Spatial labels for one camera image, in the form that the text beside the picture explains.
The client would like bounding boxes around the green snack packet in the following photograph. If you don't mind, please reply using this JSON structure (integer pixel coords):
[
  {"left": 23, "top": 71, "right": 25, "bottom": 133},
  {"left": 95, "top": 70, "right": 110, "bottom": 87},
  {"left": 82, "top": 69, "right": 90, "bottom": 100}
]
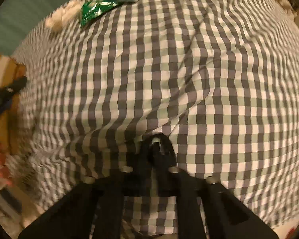
[{"left": 79, "top": 1, "right": 118, "bottom": 29}]

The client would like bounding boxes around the checkered bed sheet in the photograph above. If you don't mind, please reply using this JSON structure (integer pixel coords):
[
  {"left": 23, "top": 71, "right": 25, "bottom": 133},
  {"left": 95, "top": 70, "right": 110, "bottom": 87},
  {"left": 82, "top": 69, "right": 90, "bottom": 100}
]
[{"left": 8, "top": 0, "right": 299, "bottom": 229}]

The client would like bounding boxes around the brown cardboard box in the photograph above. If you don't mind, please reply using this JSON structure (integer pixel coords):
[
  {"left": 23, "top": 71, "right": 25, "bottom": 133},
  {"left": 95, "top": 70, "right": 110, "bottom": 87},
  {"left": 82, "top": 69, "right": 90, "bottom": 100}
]
[{"left": 0, "top": 55, "right": 27, "bottom": 155}]

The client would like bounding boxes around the cream plush toy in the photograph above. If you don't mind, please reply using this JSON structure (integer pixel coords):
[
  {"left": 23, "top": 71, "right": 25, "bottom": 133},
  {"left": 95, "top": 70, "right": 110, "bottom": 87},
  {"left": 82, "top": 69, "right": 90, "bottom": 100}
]
[{"left": 45, "top": 0, "right": 83, "bottom": 32}]

